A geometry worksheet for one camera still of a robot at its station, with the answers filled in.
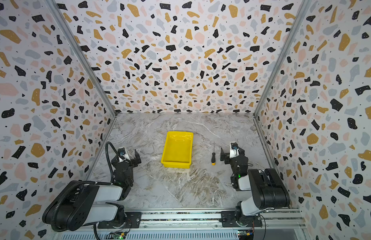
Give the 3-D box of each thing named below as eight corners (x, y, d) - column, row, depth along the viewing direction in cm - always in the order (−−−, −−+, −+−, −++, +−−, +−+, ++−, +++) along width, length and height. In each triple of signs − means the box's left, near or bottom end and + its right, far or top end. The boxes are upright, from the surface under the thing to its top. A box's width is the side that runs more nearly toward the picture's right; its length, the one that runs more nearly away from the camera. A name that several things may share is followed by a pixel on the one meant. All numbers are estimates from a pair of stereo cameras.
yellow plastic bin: (162, 168, 94) (161, 162, 89) (167, 135, 111) (166, 129, 105) (192, 168, 94) (193, 162, 89) (193, 136, 111) (193, 129, 105)
